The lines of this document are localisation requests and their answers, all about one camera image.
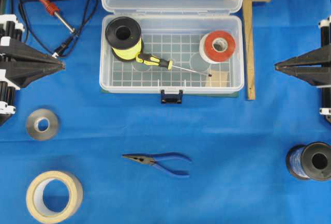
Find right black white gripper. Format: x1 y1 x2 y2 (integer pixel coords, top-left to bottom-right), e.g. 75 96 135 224
274 16 331 124

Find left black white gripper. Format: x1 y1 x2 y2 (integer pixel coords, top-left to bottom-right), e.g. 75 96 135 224
1 14 65 126

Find yellow black screwdriver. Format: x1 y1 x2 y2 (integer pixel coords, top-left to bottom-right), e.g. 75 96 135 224
136 53 212 77

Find clear plastic toolbox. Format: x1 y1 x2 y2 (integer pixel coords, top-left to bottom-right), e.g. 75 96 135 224
99 0 244 103

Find red soldering iron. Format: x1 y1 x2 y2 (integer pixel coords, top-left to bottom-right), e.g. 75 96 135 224
39 0 75 34

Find grey tape roll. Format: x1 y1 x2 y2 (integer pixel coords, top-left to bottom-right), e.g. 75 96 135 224
26 109 59 141

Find wooden mallet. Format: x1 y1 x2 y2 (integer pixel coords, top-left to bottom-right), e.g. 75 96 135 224
242 0 271 100

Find red tape roll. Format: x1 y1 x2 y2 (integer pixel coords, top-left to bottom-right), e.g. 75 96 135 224
199 30 236 64

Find blue table cloth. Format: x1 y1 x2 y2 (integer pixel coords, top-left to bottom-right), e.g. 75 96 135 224
1 0 330 223

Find beige masking tape roll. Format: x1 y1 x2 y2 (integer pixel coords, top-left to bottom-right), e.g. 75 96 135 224
26 171 83 223

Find black power cable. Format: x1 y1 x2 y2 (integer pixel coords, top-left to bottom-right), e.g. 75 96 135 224
9 0 99 58

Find blue wire spool black flanges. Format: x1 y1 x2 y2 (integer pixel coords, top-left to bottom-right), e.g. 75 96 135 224
285 142 330 181

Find yellow wire spool black flanges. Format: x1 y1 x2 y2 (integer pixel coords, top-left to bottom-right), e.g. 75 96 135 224
105 17 143 62

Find blue handled needle-nose pliers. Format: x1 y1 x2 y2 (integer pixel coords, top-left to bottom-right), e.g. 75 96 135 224
122 152 191 178

